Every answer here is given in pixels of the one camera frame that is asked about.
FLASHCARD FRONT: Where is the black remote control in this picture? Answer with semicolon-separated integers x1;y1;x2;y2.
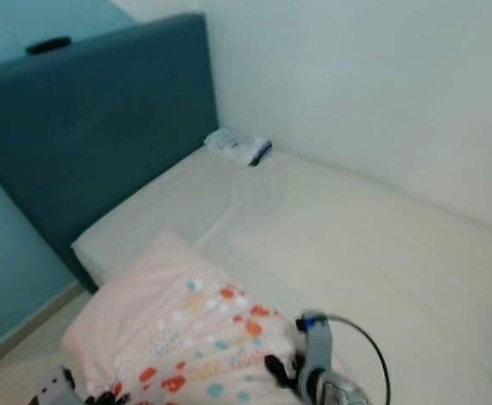
25;36;73;57

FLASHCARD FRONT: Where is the clear plastic packet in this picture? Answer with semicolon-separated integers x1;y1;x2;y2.
203;127;273;168

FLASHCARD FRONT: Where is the pink patterned pillow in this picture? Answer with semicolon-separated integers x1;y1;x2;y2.
60;228;333;405

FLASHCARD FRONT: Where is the cream white mattress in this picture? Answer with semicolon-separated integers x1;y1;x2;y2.
71;145;492;405

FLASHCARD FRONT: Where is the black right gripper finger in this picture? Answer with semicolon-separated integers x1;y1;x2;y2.
263;354;297;393

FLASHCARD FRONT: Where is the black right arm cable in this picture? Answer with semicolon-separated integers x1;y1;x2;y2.
322;313;392;405

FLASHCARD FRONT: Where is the blue upholstered headboard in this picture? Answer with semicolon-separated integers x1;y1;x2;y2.
0;13;219;294

